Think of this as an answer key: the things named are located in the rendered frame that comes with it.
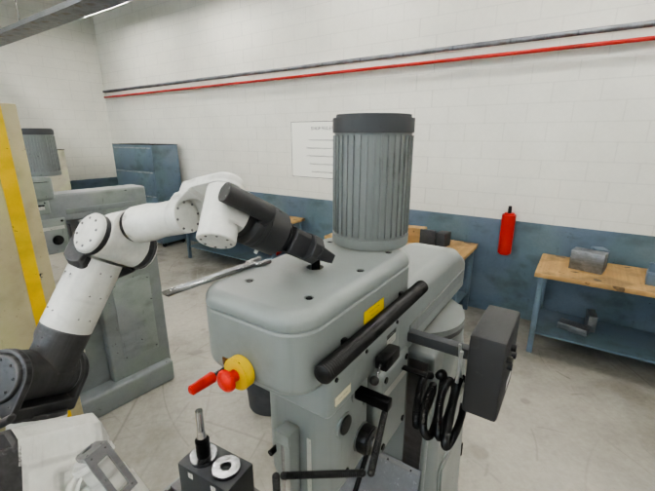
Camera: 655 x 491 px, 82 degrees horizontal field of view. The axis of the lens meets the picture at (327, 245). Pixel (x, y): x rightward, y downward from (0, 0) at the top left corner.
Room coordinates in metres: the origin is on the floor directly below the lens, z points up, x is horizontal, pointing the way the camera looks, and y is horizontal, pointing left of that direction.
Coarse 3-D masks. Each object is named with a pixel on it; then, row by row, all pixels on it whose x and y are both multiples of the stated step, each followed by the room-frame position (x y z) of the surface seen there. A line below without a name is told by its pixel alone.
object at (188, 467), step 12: (192, 456) 1.00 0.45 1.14; (216, 456) 1.01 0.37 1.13; (228, 456) 1.00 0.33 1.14; (180, 468) 0.98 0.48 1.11; (192, 468) 0.97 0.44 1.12; (204, 468) 0.97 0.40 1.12; (216, 468) 0.95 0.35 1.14; (228, 468) 0.97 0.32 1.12; (240, 468) 0.97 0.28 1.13; (180, 480) 0.98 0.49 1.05; (192, 480) 0.96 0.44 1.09; (204, 480) 0.93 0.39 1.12; (216, 480) 0.92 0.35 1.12; (228, 480) 0.92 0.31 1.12; (240, 480) 0.93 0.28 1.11; (252, 480) 0.98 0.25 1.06
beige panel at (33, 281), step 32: (0, 128) 1.73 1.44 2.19; (0, 160) 1.71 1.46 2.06; (0, 192) 1.69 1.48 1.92; (32, 192) 1.79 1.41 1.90; (0, 224) 1.67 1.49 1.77; (32, 224) 1.77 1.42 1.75; (0, 256) 1.65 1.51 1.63; (32, 256) 1.74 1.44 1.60; (0, 288) 1.62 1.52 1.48; (32, 288) 1.72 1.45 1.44; (0, 320) 1.60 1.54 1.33; (32, 320) 1.70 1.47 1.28
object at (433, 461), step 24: (456, 312) 1.21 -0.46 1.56; (456, 336) 1.11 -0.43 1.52; (408, 360) 1.02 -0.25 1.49; (432, 360) 0.98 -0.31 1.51; (456, 360) 1.12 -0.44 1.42; (408, 384) 1.01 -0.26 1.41; (408, 408) 1.01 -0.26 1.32; (432, 408) 1.00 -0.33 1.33; (456, 408) 1.19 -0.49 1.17; (408, 432) 1.01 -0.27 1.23; (408, 456) 1.00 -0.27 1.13; (432, 456) 0.99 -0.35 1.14; (456, 456) 1.19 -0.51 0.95; (432, 480) 0.99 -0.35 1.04; (456, 480) 1.22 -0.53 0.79
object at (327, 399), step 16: (384, 336) 0.79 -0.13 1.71; (368, 352) 0.72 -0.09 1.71; (352, 368) 0.66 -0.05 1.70; (368, 368) 0.73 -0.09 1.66; (256, 384) 0.70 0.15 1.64; (336, 384) 0.62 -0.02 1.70; (352, 384) 0.67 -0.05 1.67; (304, 400) 0.63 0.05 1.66; (320, 400) 0.60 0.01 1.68; (336, 400) 0.61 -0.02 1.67
